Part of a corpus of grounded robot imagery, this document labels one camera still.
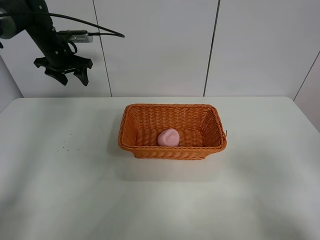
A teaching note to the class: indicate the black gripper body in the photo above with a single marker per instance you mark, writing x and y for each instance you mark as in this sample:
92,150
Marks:
57,54

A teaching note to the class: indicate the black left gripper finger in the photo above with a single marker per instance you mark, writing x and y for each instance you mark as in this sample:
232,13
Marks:
82,74

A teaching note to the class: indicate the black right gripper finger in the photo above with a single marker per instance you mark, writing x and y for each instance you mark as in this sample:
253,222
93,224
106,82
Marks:
60,77

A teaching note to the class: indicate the pink peach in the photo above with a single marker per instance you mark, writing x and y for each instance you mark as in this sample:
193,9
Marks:
168,138

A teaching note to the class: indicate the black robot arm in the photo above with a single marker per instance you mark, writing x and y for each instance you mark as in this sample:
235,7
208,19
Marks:
31,16

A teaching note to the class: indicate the orange wicker basket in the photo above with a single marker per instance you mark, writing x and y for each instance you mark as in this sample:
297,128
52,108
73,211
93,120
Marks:
199,126

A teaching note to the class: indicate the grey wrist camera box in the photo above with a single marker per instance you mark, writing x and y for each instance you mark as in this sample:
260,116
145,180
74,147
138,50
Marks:
76,36

